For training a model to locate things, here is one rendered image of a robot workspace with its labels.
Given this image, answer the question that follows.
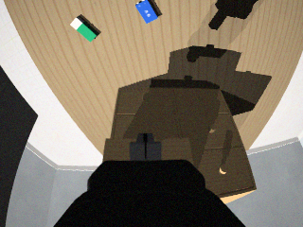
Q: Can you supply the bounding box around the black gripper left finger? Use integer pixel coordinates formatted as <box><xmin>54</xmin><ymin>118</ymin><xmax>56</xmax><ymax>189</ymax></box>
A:
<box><xmin>130</xmin><ymin>133</ymin><xmax>146</xmax><ymax>161</ymax></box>

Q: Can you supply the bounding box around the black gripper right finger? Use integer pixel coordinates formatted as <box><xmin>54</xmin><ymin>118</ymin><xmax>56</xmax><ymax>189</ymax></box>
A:
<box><xmin>145</xmin><ymin>133</ymin><xmax>162</xmax><ymax>161</ymax></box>

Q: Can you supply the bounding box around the small wooden chest of drawers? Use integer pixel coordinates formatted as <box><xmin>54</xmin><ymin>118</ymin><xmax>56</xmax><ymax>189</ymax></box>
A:
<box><xmin>111</xmin><ymin>88</ymin><xmax>257</xmax><ymax>203</ymax></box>

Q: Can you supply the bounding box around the brown wooden drawer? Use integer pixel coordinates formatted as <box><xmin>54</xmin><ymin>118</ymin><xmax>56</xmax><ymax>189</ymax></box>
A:
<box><xmin>117</xmin><ymin>89</ymin><xmax>174</xmax><ymax>115</ymax></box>
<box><xmin>114</xmin><ymin>116</ymin><xmax>178</xmax><ymax>139</ymax></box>
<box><xmin>179</xmin><ymin>115</ymin><xmax>241</xmax><ymax>151</ymax></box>
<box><xmin>102</xmin><ymin>138</ymin><xmax>193</xmax><ymax>164</ymax></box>
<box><xmin>192</xmin><ymin>149</ymin><xmax>253</xmax><ymax>196</ymax></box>
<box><xmin>173</xmin><ymin>89</ymin><xmax>228</xmax><ymax>114</ymax></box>

